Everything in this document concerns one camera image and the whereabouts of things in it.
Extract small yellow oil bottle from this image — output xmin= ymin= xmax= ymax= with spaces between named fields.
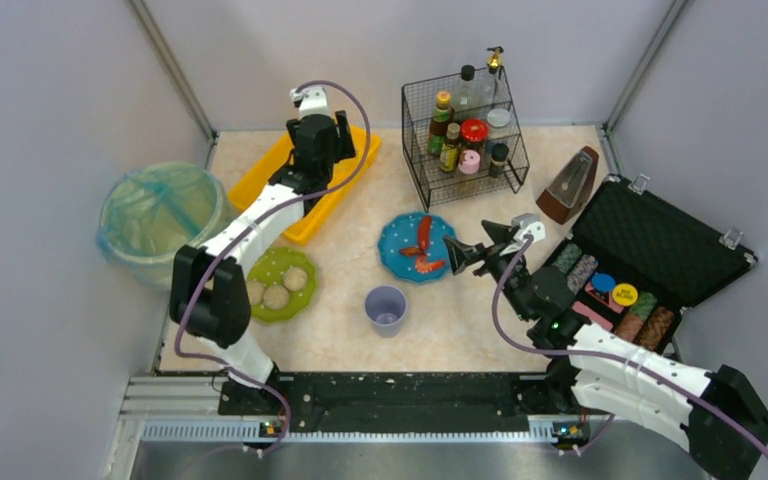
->
xmin=439 ymin=123 xmax=461 ymax=173

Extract yellow cap sauce bottle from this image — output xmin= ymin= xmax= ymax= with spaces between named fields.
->
xmin=427 ymin=90 xmax=453 ymax=155

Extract white steamed bun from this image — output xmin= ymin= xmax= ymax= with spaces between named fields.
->
xmin=282 ymin=266 xmax=309 ymax=292
xmin=261 ymin=285 xmax=291 ymax=311
xmin=246 ymin=281 xmax=265 ymax=306

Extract black wire rack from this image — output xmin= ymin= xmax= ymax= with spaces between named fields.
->
xmin=401 ymin=67 xmax=531 ymax=210

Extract sliced sausage piece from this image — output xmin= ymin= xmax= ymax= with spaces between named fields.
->
xmin=399 ymin=246 xmax=447 ymax=274

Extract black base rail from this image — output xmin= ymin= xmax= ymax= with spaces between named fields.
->
xmin=118 ymin=370 xmax=723 ymax=445

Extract purple plastic cup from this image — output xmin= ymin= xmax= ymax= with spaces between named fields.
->
xmin=364 ymin=285 xmax=408 ymax=338

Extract brown metronome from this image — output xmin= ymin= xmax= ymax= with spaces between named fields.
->
xmin=536 ymin=146 xmax=600 ymax=224

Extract yellow plastic tray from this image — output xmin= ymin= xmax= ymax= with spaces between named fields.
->
xmin=228 ymin=126 xmax=382 ymax=246

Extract trash bin with green bag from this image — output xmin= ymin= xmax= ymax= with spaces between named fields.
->
xmin=96 ymin=162 xmax=237 ymax=291

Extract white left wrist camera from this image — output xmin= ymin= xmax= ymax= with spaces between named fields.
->
xmin=290 ymin=85 xmax=332 ymax=120

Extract black poker chip case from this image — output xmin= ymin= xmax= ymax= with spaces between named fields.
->
xmin=546 ymin=175 xmax=758 ymax=353

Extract red sausage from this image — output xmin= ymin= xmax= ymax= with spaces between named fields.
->
xmin=416 ymin=215 xmax=433 ymax=257

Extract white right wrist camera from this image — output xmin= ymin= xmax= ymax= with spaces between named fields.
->
xmin=511 ymin=213 xmax=547 ymax=249

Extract blue dotted plate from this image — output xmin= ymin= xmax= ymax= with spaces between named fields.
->
xmin=377 ymin=211 xmax=457 ymax=284

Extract red lid sauce jar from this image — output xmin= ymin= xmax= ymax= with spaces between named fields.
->
xmin=460 ymin=118 xmax=489 ymax=153

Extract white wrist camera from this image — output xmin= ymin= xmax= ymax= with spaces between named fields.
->
xmin=290 ymin=85 xmax=332 ymax=120
xmin=511 ymin=213 xmax=547 ymax=249

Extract green dotted plate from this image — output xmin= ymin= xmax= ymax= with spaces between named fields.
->
xmin=246 ymin=247 xmax=318 ymax=324

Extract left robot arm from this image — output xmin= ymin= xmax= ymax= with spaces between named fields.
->
xmin=169 ymin=110 xmax=356 ymax=389

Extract small black lid jar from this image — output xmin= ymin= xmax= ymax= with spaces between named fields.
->
xmin=489 ymin=142 xmax=509 ymax=178

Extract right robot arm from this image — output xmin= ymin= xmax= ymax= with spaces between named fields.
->
xmin=443 ymin=220 xmax=768 ymax=479

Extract pink lid spice jar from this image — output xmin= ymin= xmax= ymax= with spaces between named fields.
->
xmin=457 ymin=149 xmax=481 ymax=175

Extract silver lid white can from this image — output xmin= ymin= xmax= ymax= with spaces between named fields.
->
xmin=485 ymin=107 xmax=512 ymax=154

